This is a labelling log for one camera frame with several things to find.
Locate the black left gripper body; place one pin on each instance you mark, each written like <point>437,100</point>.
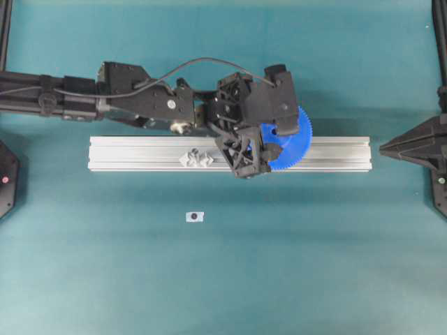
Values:
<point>230,109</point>

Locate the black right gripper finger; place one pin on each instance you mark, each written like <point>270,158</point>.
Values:
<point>421,145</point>

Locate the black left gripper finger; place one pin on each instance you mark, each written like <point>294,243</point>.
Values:
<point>243,151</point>
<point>271,151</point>

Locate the large blue plastic gear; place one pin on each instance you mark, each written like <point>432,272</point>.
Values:
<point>294,147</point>

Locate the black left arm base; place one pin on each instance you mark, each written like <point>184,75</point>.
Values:
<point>10,166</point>

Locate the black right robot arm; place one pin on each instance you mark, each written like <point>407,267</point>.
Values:
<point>442,102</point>

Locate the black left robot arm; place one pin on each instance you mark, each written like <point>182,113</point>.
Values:
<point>122,93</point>

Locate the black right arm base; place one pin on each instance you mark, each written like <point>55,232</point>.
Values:
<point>438,182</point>

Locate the white position marker sticker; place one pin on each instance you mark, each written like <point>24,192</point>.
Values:
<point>195,217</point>

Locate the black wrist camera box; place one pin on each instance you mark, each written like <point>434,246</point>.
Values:
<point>273,104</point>

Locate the short clear shaft mount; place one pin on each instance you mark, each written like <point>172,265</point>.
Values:
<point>196,159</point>

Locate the silver aluminium extrusion rail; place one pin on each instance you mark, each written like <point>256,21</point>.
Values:
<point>162,153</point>

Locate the black right frame post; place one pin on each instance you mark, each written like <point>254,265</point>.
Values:
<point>439,23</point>

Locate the black frame post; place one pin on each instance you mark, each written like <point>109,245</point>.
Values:
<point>6,12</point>
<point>439,23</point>

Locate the black left frame post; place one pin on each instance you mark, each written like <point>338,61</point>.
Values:
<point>6,12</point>

